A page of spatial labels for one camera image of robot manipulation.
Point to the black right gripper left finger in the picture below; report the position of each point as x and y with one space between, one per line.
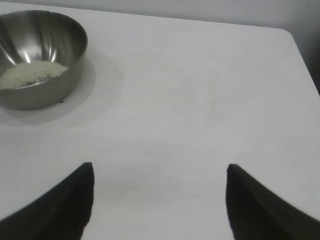
55 212

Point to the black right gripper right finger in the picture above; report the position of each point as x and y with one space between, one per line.
257 215

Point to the white rice grains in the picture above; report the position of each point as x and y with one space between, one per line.
30 73

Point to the stainless steel mixing bowl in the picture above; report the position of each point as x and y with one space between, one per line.
37 95

